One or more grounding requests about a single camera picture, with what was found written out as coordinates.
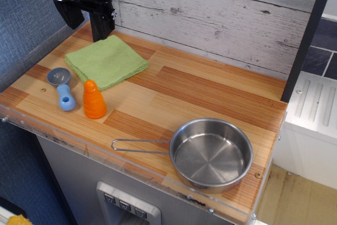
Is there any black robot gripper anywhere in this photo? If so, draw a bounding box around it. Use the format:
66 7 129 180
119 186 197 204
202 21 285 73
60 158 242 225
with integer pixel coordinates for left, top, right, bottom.
53 0 116 42

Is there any orange toy carrot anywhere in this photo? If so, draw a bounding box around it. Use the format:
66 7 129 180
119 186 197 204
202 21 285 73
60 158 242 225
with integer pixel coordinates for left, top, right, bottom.
83 80 107 119

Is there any green folded cloth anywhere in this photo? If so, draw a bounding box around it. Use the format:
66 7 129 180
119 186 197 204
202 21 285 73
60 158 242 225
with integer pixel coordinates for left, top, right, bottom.
65 35 148 91

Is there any blue grey toy scoop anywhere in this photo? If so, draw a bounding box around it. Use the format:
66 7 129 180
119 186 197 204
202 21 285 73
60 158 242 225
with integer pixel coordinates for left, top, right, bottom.
47 67 76 112

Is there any clear acrylic table edge guard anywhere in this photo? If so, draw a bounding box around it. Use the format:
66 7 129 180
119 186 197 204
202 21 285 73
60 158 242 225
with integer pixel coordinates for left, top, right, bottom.
0 105 288 223

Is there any stainless steel pan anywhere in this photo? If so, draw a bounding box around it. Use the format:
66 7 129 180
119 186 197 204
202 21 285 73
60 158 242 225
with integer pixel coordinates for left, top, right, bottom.
111 118 254 194

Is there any silver dispenser panel with buttons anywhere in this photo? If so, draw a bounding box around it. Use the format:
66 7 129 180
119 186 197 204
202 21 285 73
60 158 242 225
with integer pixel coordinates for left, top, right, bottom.
96 181 162 224

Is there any yellow object at corner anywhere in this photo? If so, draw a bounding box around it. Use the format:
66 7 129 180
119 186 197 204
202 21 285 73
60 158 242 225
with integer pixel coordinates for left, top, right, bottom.
6 216 32 225

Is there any white ridged side cabinet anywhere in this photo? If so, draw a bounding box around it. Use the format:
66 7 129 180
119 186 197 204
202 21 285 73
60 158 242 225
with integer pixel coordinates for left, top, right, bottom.
273 72 336 189

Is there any dark vertical post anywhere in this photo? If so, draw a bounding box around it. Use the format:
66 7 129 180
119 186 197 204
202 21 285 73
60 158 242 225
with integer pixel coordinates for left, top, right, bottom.
281 0 328 103

